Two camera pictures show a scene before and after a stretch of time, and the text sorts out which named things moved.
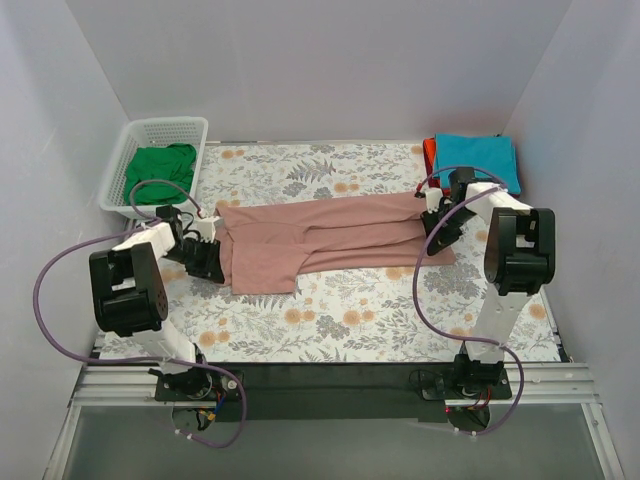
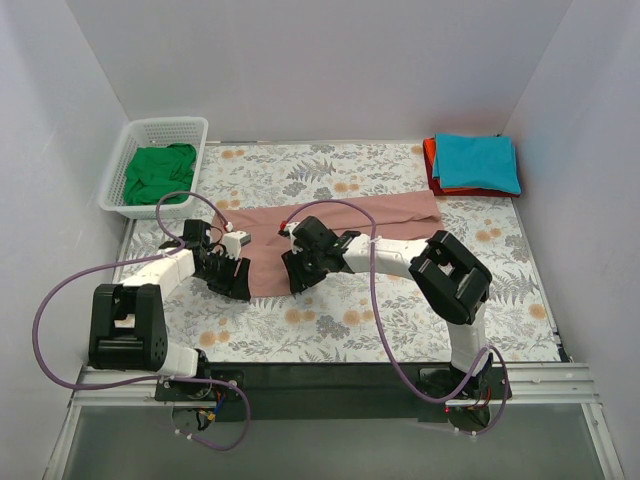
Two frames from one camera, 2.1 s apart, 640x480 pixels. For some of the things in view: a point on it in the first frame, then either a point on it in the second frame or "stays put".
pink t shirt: x=265 y=248 stays put
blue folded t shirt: x=493 y=158 stays put
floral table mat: x=419 y=312 stays put
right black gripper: x=440 y=228 → x=304 y=262
